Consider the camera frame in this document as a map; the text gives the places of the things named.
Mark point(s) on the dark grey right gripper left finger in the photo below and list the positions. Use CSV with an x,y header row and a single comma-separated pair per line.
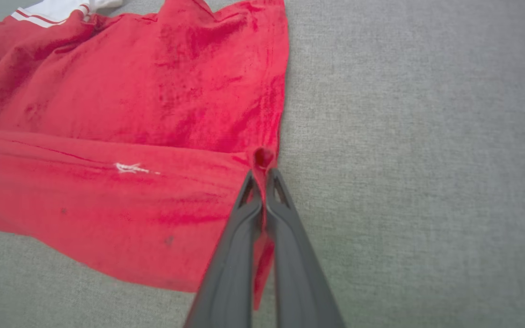
x,y
228,264

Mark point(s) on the red and white garment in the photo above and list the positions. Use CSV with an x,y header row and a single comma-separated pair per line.
x,y
121,136

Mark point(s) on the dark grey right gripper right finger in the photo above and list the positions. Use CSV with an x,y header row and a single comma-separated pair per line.
x,y
299,269

